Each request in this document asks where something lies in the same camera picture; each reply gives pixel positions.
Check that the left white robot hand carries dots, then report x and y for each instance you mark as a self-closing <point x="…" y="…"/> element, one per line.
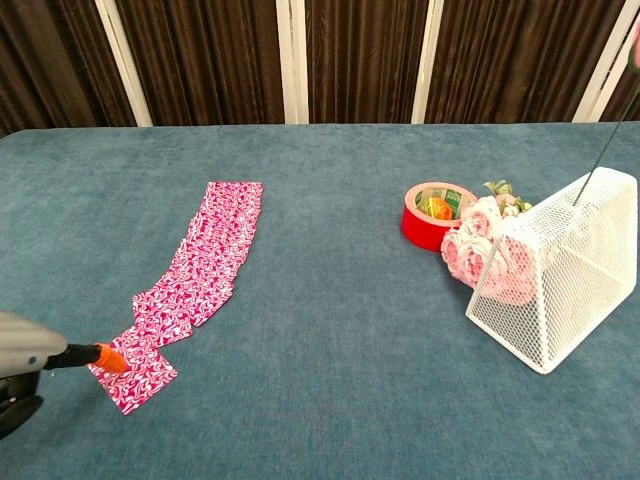
<point x="30" y="345"/>

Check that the brown curtain panel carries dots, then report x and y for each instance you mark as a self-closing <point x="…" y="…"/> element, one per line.
<point x="210" y="60"/>
<point x="515" y="60"/>
<point x="50" y="50"/>
<point x="365" y="60"/>
<point x="622" y="97"/>

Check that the white frame post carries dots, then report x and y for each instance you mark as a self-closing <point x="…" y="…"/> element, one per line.
<point x="125" y="65"/>
<point x="292" y="60"/>
<point x="605" y="60"/>
<point x="429" y="60"/>

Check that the blue felt table cover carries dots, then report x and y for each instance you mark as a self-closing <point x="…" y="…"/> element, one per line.
<point x="325" y="350"/>

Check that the pink playing card spread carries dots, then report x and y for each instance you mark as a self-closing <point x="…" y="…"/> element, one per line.
<point x="220" y="240"/>

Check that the pink rose with green stem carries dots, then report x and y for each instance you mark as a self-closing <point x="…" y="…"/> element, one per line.
<point x="636" y="52"/>

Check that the pink artificial flower bouquet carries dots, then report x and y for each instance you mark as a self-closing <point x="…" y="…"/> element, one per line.
<point x="475" y="240"/>

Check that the pink patterned playing card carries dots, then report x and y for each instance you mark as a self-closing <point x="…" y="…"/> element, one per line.
<point x="160" y="320"/>
<point x="137" y="385"/>

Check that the red tape roll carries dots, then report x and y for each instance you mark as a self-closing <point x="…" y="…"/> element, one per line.
<point x="415" y="225"/>

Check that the small orange green wrapped item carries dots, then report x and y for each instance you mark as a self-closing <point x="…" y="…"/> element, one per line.
<point x="437" y="209"/>

